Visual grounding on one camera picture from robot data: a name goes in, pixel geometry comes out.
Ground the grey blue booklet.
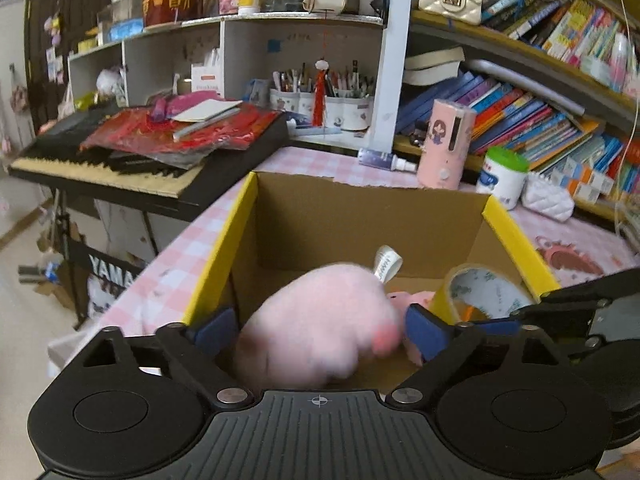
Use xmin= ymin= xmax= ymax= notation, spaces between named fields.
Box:
xmin=172 ymin=107 xmax=242 ymax=142

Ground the red patterned bag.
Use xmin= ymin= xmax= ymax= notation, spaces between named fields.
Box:
xmin=80 ymin=105 xmax=283 ymax=168

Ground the white shelf unit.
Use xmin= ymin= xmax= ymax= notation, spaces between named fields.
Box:
xmin=67 ymin=0 xmax=416 ymax=153

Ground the white jar with green lid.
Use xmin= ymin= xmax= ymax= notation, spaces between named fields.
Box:
xmin=476 ymin=147 xmax=530 ymax=211

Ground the yellow cardboard box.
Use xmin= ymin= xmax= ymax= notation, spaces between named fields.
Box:
xmin=182 ymin=171 xmax=561 ymax=396

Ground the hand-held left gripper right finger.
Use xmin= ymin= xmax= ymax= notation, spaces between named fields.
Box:
xmin=392 ymin=305 xmax=576 ymax=408

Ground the thick cream-paged book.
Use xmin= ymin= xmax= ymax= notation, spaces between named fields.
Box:
xmin=405 ymin=47 xmax=466 ymax=69
xmin=404 ymin=66 xmax=463 ymax=87

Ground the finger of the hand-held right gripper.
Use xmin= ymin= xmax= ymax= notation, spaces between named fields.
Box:
xmin=542 ymin=268 xmax=640 ymax=306
xmin=472 ymin=302 xmax=601 ymax=356

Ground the white envelope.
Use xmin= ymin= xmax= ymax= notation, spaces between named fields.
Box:
xmin=172 ymin=100 xmax=243 ymax=123

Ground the red tassel ornament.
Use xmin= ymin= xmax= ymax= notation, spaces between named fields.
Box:
xmin=312 ymin=59 xmax=332 ymax=127

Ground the blue box in clear case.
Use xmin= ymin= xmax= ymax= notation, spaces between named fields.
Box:
xmin=107 ymin=19 xmax=146 ymax=43

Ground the white pen holder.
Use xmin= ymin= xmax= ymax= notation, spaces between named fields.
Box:
xmin=270 ymin=87 xmax=328 ymax=119
xmin=325 ymin=92 xmax=374 ymax=132

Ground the purple glue bottle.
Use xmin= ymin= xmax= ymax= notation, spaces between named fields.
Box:
xmin=357 ymin=148 xmax=417 ymax=173

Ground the yellow tape roll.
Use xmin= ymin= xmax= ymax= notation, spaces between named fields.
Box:
xmin=431 ymin=262 xmax=536 ymax=326

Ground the pink cylinder container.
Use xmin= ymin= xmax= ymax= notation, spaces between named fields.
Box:
xmin=416 ymin=99 xmax=477 ymax=191

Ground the white plastic bag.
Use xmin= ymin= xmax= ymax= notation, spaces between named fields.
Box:
xmin=96 ymin=67 xmax=126 ymax=96

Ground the row of leaning books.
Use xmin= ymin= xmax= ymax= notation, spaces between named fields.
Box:
xmin=395 ymin=70 xmax=601 ymax=171

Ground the stack of small cartons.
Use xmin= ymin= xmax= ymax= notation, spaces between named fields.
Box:
xmin=550 ymin=135 xmax=640 ymax=207

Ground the white quilted pouch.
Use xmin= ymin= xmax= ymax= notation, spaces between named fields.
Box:
xmin=520 ymin=172 xmax=576 ymax=223

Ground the white box with red label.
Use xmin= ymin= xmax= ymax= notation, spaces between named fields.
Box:
xmin=190 ymin=62 xmax=223 ymax=98

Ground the white cable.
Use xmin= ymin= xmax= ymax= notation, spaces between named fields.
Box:
xmin=612 ymin=0 xmax=640 ymax=241

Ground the black keyboard stand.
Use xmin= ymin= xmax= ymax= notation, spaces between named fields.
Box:
xmin=47 ymin=187 xmax=161 ymax=331

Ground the row of colourful upright books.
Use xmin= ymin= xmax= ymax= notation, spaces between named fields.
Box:
xmin=480 ymin=0 xmax=640 ymax=93

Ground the wooden bookshelf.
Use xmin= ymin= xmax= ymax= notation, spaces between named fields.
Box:
xmin=392 ymin=0 xmax=640 ymax=226

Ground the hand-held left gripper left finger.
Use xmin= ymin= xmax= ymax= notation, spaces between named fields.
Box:
xmin=75 ymin=307 xmax=253 ymax=410

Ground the pink plush toy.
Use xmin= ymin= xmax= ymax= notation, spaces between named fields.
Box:
xmin=234 ymin=245 xmax=436 ymax=391

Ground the grey slim folder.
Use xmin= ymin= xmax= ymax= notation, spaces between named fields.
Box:
xmin=462 ymin=58 xmax=586 ymax=116

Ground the bunch of pens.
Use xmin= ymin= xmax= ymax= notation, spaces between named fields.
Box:
xmin=272 ymin=60 xmax=376 ymax=101

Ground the black keyboard piano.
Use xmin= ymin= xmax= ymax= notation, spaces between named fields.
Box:
xmin=7 ymin=110 xmax=291 ymax=222

